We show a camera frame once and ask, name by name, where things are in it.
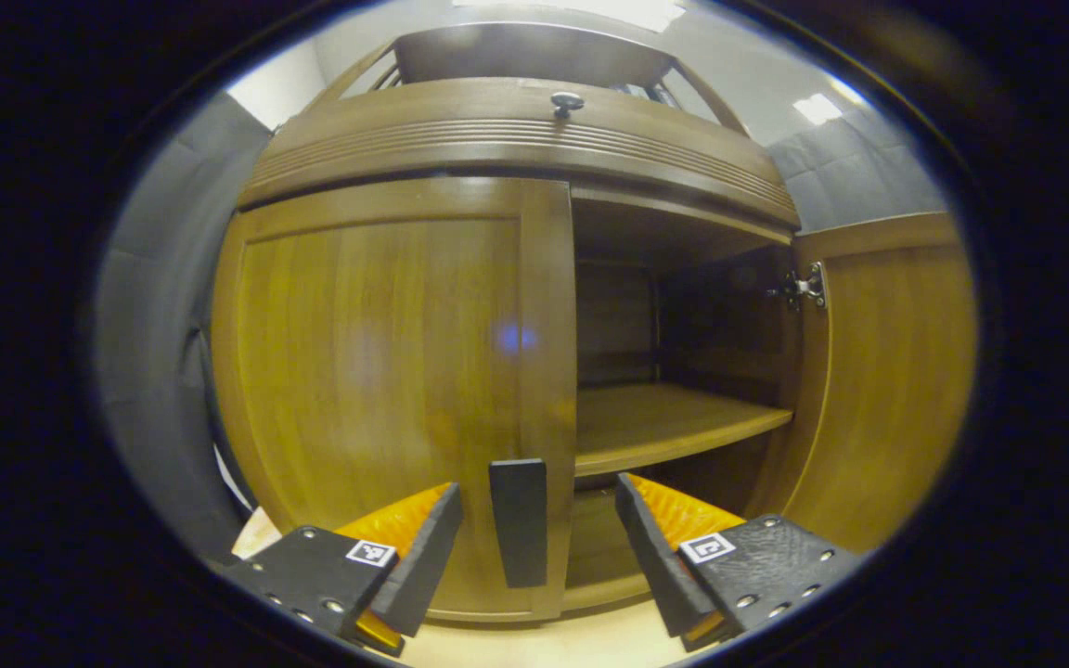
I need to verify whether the small ceiling light panel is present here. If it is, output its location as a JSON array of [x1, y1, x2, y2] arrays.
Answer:
[[794, 93, 844, 126]]

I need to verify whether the wooden double-door shoe cabinet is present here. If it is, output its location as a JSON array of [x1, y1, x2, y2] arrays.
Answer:
[[210, 20, 979, 624]]

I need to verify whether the large ceiling light panel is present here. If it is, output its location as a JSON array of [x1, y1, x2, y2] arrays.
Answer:
[[451, 0, 684, 33]]

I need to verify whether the wooden cabinet door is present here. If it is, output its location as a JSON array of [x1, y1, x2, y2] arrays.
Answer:
[[212, 176, 579, 624], [766, 212, 979, 555]]

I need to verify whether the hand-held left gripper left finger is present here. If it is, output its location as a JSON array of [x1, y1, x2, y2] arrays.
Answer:
[[219, 481, 464, 658]]

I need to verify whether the wooden inner shelf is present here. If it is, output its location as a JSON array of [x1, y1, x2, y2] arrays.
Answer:
[[574, 382, 793, 479]]

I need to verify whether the wooden cabinet drawer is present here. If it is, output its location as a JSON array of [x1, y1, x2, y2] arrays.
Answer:
[[238, 77, 803, 230]]

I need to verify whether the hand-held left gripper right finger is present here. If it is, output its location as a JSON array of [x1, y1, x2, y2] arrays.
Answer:
[[614, 471, 867, 652]]

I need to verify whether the black left door handle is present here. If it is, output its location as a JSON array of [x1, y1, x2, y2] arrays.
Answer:
[[488, 457, 549, 589]]

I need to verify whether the silver door hinge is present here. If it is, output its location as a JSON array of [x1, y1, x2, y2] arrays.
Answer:
[[769, 262, 828, 312]]

